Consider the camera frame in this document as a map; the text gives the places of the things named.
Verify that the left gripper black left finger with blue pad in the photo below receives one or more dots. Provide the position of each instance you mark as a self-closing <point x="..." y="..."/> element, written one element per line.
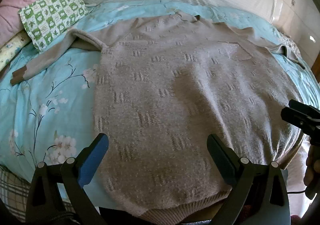
<point x="73" y="174"/>

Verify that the beige knitted sweater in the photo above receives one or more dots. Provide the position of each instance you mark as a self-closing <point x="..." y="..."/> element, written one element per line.
<point x="164" y="84"/>

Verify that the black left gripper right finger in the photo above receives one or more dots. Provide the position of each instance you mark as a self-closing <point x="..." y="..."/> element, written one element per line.
<point x="258" y="195"/>

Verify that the green white checkered pillow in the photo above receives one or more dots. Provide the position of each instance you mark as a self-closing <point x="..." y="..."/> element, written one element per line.
<point x="45" y="20"/>

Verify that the plaid blanket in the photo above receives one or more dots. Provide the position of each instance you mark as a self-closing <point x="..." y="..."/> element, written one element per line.
<point x="13" y="189"/>

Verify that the yellow cartoon print pillow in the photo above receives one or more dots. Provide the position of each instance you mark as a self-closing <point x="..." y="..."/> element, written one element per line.
<point x="12" y="48"/>

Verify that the person's right hand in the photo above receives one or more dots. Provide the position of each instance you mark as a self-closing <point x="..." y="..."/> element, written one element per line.
<point x="312" y="164"/>

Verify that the light blue floral duvet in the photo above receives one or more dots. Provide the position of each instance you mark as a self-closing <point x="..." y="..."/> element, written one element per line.
<point x="49" y="117"/>

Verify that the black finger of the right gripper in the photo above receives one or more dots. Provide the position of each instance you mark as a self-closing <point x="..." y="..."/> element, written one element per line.
<point x="303" y="108"/>
<point x="308" y="124"/>

